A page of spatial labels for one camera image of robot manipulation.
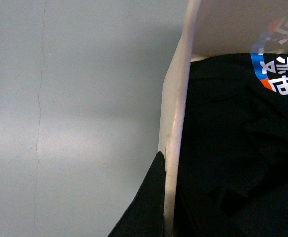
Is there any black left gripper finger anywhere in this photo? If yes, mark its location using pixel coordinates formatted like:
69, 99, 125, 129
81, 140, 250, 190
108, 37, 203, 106
109, 151, 165, 237

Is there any cream plastic laundry hamper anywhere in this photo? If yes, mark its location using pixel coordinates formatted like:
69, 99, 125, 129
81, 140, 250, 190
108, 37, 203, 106
158, 0, 288, 237

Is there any black printed t-shirt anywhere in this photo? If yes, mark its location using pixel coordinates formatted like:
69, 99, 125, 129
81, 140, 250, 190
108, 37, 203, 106
175, 54, 288, 237

